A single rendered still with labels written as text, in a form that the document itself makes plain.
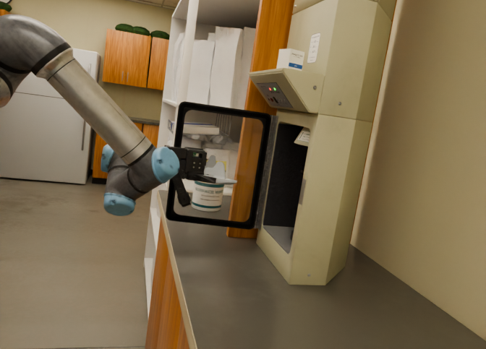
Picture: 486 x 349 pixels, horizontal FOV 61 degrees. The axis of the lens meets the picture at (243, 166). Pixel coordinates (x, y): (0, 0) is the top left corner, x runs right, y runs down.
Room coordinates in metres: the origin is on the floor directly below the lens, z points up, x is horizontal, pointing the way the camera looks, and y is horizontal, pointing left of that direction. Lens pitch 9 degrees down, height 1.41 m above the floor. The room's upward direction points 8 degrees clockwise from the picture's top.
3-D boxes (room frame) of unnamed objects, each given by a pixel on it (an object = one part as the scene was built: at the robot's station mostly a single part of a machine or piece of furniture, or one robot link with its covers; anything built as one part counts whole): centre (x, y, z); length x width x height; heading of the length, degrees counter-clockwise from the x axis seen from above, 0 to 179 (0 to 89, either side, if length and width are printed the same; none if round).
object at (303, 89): (1.21, -0.07, 1.46); 0.32 x 0.11 x 0.10; 16
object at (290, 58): (1.16, -0.09, 1.54); 0.05 x 0.05 x 0.06; 35
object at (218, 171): (1.09, 0.06, 1.22); 0.09 x 0.03 x 0.06; 70
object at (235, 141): (1.35, 0.08, 1.19); 0.30 x 0.01 x 0.40; 97
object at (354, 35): (1.26, -0.25, 1.33); 0.32 x 0.25 x 0.77; 16
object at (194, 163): (1.12, 0.16, 1.22); 0.12 x 0.08 x 0.09; 106
